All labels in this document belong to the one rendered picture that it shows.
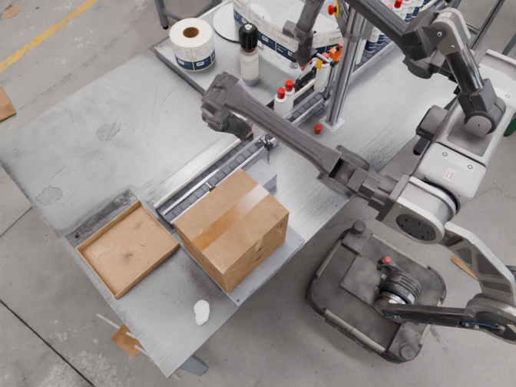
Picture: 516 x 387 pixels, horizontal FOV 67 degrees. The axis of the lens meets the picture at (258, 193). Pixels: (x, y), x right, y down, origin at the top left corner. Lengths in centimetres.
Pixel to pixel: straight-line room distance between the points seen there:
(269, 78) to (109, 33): 211
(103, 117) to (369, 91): 128
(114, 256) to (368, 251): 132
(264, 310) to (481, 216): 151
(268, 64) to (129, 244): 108
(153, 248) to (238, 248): 46
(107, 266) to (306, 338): 119
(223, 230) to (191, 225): 11
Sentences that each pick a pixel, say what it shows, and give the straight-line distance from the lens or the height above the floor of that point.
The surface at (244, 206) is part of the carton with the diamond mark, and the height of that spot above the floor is 112.
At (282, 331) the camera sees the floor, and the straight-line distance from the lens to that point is 230.
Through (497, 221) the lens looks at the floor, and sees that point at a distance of 291.
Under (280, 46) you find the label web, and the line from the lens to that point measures 198.
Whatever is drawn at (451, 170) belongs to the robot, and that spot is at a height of 153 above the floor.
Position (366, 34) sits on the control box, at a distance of 156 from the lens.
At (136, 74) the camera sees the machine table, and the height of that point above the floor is 83.
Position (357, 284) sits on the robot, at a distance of 215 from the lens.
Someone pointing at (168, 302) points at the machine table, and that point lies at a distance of 152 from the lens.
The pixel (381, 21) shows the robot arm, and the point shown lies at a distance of 124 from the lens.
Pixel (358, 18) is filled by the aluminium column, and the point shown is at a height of 140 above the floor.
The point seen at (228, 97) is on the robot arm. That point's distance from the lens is 93.
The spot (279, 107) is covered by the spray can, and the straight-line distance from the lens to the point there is 166.
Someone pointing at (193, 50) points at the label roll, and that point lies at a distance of 193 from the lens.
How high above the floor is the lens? 228
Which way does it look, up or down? 62 degrees down
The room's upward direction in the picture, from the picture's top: 1 degrees counter-clockwise
